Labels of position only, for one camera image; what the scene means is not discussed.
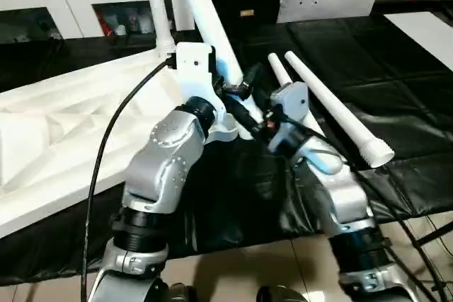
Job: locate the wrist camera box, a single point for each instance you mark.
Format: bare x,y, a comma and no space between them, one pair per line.
293,100
193,65

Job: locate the black tripod leg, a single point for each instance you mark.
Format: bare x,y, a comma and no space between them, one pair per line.
435,235

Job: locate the dark right robot foot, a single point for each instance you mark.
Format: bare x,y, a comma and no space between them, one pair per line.
279,295

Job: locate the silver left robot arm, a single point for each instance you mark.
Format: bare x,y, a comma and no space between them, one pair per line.
159,174

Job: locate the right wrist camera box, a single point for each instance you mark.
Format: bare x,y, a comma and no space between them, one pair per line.
293,100

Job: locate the white plastic table top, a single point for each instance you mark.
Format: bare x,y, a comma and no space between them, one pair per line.
70,121

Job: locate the dark left robot foot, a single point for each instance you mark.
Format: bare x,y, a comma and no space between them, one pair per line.
182,293

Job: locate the dark robot foot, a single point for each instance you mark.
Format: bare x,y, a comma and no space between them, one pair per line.
279,295
182,293

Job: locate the white plastic table leg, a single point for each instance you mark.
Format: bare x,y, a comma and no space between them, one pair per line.
279,68
209,15
157,5
336,111

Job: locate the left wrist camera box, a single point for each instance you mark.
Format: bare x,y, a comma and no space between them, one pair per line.
193,65

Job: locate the black work mat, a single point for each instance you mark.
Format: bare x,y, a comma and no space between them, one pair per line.
389,86

